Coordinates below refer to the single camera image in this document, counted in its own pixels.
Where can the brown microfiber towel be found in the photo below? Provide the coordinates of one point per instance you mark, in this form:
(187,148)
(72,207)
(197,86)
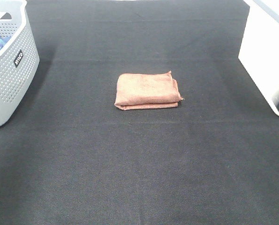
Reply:
(144,91)

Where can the dark table cloth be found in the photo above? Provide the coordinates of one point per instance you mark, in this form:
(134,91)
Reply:
(68,156)

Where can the grey perforated laundry basket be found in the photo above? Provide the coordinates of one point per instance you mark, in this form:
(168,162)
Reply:
(19,57)

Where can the white plastic bin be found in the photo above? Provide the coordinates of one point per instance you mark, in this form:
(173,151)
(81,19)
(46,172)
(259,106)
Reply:
(259,51)

